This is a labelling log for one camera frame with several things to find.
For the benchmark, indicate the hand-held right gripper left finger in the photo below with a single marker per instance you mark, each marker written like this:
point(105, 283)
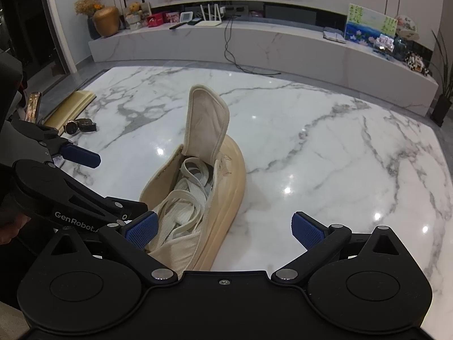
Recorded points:
point(143, 228)

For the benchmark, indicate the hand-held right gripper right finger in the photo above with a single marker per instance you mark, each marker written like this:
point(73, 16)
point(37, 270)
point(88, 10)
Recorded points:
point(306, 232)

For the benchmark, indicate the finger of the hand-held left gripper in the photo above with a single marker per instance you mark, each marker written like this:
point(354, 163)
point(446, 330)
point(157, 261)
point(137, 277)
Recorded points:
point(83, 156)
point(88, 198)

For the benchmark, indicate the white shoelace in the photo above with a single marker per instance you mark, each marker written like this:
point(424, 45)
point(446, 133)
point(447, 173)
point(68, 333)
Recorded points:
point(184, 198)

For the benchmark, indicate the beige shoe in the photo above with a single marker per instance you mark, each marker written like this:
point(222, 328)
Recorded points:
point(226, 170)

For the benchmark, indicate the wristwatch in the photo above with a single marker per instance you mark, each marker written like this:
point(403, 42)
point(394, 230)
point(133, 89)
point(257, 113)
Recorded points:
point(79, 125)

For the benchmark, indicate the tan book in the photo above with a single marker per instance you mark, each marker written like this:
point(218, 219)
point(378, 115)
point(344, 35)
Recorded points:
point(69, 106)

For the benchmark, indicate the phone with patterned case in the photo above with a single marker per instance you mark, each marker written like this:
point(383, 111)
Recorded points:
point(32, 106)

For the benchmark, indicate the gold vase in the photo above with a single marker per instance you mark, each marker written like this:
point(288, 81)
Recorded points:
point(106, 21)

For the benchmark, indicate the teddy bear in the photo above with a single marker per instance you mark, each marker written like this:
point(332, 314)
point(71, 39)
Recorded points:
point(134, 22)
point(134, 9)

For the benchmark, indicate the dried flowers in dark vase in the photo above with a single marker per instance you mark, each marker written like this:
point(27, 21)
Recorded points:
point(86, 3)

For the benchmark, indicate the red box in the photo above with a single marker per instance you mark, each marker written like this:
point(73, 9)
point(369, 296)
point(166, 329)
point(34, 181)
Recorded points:
point(155, 19)

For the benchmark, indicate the black remote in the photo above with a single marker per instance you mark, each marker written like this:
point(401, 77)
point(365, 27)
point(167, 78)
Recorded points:
point(177, 25)

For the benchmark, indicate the pink box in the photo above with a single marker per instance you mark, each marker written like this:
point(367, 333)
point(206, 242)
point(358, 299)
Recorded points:
point(172, 17)

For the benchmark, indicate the white display device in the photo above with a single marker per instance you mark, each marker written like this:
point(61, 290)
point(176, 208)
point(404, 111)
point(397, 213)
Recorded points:
point(186, 16)

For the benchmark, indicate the marble television bench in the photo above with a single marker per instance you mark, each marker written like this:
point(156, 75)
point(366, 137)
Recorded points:
point(300, 49)

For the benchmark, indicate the white router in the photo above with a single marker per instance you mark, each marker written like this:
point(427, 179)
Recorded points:
point(209, 21)

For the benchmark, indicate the potted plant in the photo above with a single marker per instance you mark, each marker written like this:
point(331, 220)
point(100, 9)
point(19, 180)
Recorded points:
point(444, 102)

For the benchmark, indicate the open notebook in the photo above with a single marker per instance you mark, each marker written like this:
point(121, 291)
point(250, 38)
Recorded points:
point(332, 36)

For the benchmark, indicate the panda figurines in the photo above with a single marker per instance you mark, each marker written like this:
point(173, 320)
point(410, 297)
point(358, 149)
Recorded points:
point(417, 63)

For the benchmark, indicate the small framed photo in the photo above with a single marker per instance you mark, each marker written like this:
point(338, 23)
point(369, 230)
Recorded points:
point(384, 42)

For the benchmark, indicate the dark glass jar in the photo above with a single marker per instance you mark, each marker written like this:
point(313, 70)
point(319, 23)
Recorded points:
point(401, 47)

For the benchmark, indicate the flower painting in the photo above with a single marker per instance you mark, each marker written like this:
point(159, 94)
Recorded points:
point(368, 28)

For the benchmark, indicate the round paper fan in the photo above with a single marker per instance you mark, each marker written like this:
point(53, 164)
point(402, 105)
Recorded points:
point(407, 24)

